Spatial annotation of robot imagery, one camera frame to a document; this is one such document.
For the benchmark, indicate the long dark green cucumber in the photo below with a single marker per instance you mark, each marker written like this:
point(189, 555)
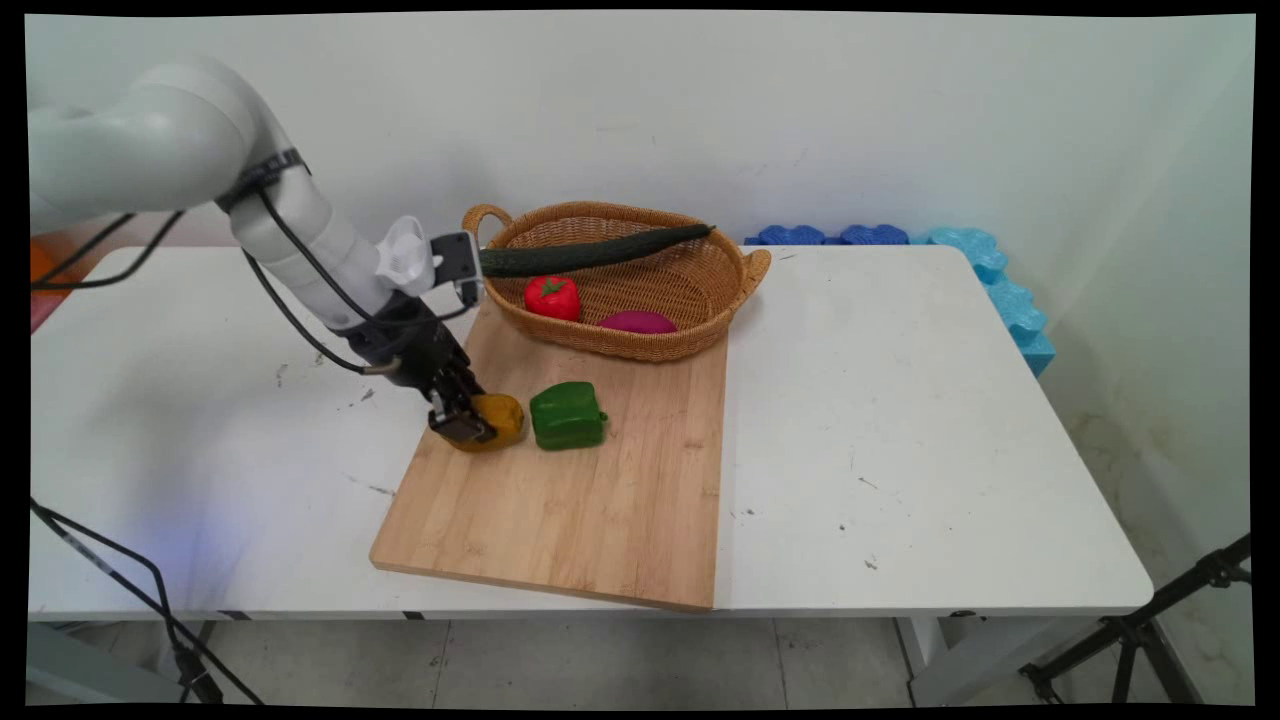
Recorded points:
point(590, 252)

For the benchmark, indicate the orange object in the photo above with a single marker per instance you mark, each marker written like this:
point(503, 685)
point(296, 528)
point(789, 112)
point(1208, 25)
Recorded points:
point(42, 270)

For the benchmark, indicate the dark blue foam piece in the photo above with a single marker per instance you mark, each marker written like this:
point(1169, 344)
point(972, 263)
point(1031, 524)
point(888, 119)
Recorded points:
point(875, 235)
point(790, 236)

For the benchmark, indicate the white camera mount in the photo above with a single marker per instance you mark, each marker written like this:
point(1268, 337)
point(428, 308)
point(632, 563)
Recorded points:
point(405, 255)

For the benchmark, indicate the red toy tomato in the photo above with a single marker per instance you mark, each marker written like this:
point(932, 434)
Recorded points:
point(552, 300)

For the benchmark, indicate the purple toy eggplant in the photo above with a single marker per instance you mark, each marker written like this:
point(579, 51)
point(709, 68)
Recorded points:
point(638, 322)

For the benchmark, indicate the yellow toy bell pepper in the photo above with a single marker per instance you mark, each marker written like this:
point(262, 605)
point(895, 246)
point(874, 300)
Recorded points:
point(503, 420)

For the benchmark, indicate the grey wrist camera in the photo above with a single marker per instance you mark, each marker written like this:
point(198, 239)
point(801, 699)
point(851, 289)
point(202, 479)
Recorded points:
point(458, 262)

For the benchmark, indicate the black tripod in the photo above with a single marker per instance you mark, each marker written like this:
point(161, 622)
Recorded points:
point(1135, 630)

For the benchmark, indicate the woven wicker basket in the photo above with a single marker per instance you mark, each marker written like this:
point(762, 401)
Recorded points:
point(680, 285)

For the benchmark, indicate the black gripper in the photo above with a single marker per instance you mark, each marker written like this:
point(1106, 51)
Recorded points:
point(415, 350)

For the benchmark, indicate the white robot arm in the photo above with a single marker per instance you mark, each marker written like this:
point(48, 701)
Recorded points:
point(180, 130)

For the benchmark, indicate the light blue foam mat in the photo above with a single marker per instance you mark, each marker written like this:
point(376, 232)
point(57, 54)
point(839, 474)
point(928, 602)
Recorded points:
point(1010, 300)

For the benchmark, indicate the green toy bell pepper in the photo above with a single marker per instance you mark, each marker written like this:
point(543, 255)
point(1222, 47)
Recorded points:
point(566, 416)

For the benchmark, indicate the wooden cutting board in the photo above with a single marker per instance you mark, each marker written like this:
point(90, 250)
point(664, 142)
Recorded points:
point(600, 520)

